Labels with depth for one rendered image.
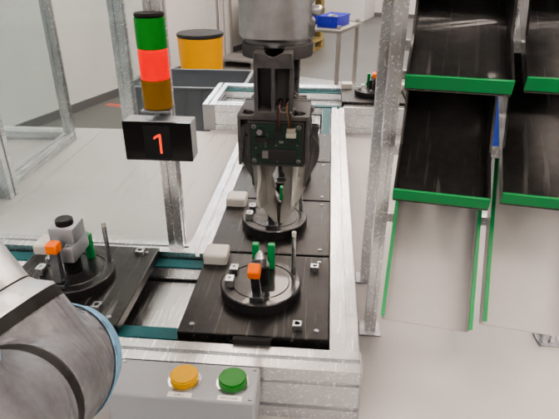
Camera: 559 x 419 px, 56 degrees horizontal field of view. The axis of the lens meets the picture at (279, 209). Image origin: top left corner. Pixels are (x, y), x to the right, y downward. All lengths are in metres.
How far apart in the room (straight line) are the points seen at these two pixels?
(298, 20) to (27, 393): 0.39
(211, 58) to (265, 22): 4.74
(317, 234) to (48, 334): 0.69
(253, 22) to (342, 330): 0.54
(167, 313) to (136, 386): 0.22
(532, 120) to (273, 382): 0.58
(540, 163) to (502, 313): 0.24
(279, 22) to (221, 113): 1.56
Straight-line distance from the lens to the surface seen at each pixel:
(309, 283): 0.96
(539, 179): 0.86
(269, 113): 0.52
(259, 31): 0.52
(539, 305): 0.92
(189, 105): 2.81
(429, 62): 0.77
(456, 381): 0.98
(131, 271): 1.03
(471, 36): 0.83
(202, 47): 5.20
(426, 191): 0.77
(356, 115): 2.03
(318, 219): 1.17
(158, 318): 0.99
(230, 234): 1.12
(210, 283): 0.97
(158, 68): 0.93
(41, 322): 0.55
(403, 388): 0.95
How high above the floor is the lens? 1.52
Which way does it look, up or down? 27 degrees down
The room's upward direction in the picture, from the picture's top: straight up
